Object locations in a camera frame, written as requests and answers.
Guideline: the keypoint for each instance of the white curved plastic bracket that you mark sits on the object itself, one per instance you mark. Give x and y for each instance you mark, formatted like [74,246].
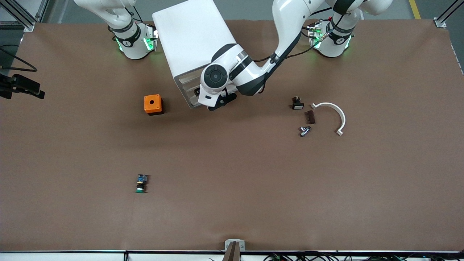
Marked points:
[339,110]

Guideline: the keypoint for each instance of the black and white table rail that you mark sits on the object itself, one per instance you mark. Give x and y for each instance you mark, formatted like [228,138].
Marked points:
[72,255]

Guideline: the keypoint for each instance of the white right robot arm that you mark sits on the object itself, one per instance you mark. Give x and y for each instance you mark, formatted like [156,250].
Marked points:
[132,47]

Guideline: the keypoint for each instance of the aluminium frame post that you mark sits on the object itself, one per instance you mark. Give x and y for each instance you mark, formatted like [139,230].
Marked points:
[21,16]
[444,16]

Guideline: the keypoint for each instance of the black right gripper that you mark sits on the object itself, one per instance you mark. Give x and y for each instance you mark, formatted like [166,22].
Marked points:
[10,85]

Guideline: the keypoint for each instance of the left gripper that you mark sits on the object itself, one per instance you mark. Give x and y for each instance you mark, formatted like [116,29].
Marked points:
[198,91]

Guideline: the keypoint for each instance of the black switch with white face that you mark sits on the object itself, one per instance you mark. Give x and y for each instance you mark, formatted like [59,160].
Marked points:
[298,104]

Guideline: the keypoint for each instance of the silver metal key switch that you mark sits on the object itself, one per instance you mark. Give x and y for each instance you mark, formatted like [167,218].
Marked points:
[305,131]

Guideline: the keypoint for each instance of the brown terminal block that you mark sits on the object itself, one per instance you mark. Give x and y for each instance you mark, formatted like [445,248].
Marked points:
[310,117]

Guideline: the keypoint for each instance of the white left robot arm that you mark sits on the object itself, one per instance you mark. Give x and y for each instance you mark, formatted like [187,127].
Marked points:
[286,25]

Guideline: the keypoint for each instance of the green push button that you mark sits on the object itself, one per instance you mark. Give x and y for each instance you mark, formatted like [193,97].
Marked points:
[141,183]

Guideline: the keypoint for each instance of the orange box with hole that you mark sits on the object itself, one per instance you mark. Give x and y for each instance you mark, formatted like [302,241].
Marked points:
[152,103]

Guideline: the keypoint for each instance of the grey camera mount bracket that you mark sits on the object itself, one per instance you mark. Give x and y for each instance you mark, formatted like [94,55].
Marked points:
[234,246]

